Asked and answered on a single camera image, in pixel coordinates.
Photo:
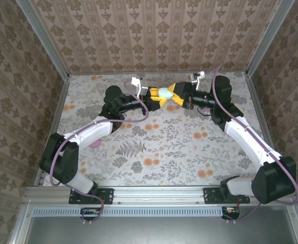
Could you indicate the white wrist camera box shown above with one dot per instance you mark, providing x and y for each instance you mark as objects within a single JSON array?
[
  {"x": 136, "y": 85},
  {"x": 198, "y": 76}
]

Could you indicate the grey metal sheet panel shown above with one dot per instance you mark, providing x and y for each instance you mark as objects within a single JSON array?
[{"x": 151, "y": 231}]

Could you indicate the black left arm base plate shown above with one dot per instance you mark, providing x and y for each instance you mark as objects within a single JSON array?
[{"x": 105, "y": 195}]

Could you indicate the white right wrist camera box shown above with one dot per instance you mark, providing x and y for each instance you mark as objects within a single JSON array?
[{"x": 198, "y": 76}]

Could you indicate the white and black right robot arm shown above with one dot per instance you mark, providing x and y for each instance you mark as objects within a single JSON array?
[{"x": 245, "y": 145}]

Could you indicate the floral patterned table cloth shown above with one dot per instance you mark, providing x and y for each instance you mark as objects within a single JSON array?
[{"x": 164, "y": 142}]

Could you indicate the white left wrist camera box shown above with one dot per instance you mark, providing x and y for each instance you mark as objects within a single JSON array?
[{"x": 136, "y": 85}]

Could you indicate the aluminium side rail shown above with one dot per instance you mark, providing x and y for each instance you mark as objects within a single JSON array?
[
  {"x": 259, "y": 101},
  {"x": 61, "y": 101}
]

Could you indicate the pink earbud charging case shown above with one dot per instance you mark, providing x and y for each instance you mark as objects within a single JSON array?
[{"x": 96, "y": 144}]

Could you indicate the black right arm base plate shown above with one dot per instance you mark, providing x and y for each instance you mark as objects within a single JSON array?
[{"x": 211, "y": 197}]

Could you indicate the mint green earbud charging case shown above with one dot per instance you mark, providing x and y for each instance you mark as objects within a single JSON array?
[{"x": 165, "y": 93}]

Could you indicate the aluminium mounting rail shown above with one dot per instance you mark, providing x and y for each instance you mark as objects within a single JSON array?
[{"x": 159, "y": 194}]

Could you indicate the aluminium frame post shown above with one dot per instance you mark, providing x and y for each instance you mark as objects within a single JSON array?
[
  {"x": 44, "y": 43},
  {"x": 268, "y": 38}
]

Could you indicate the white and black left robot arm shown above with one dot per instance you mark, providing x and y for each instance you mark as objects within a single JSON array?
[{"x": 87, "y": 132}]

